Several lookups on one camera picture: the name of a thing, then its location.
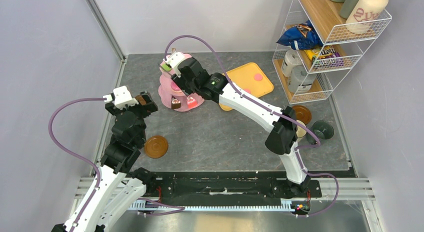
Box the yellow serving tray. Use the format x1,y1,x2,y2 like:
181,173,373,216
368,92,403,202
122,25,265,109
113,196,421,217
227,62,274,98

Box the chocolate cake slice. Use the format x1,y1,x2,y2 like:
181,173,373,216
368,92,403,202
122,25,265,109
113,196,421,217
170,96,182,110

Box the white wire shelf rack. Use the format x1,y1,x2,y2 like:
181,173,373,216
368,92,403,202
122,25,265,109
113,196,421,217
272,0,392,105

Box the white jar upper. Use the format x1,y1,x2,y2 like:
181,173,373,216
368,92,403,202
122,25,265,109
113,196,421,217
281,49,303,78

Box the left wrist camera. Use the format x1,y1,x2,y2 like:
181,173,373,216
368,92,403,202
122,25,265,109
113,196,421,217
103,86,138,109

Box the brown saucer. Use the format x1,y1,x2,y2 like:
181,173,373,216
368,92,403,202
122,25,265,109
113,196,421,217
292,105,312,125
144,135,169,159
135,94,147,106

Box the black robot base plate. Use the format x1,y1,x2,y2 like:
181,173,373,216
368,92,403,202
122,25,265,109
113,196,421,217
145,171,323,207

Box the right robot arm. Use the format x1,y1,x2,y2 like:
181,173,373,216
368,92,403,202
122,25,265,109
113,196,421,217
162,57,311,197

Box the yellow candy bag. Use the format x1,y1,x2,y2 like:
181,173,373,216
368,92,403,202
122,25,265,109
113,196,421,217
304,45,344,66

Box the dark green cup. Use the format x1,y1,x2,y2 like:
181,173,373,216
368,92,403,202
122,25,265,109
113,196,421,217
306,120,335,145

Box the pink three-tier cake stand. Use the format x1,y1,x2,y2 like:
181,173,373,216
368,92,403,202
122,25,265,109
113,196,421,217
158,61,205,112

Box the pink frosted donut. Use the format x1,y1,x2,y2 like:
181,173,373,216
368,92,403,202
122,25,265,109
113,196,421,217
170,82,182,93

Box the blue snack bag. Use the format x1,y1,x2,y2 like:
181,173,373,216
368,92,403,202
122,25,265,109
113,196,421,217
276,20,324,51

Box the red strawberry cake slice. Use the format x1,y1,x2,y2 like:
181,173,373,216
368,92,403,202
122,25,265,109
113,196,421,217
186,96,198,110

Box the beige mug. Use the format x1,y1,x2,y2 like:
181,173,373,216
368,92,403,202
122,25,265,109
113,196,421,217
296,120,307,140

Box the grey jar lower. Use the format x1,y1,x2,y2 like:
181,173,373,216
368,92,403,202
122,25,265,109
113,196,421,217
287,65,317,94

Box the grey-green bottle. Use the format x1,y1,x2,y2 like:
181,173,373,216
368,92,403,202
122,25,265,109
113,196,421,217
339,0,359,19

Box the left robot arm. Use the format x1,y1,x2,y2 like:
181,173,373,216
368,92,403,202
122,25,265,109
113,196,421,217
48,86,158,232

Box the cream labelled bottle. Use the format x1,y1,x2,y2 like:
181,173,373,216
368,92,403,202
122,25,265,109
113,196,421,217
345,0,389,34

